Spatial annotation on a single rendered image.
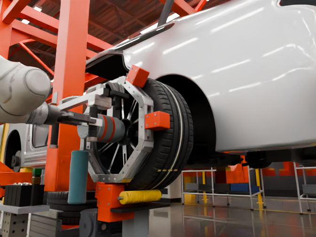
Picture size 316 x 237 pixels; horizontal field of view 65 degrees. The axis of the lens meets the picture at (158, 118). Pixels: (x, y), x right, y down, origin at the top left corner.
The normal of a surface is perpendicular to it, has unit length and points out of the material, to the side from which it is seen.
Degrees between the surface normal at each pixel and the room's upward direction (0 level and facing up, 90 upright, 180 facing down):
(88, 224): 90
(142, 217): 90
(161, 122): 90
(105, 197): 90
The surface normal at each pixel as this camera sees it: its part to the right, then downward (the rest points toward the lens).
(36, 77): 0.82, -0.15
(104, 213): -0.67, -0.17
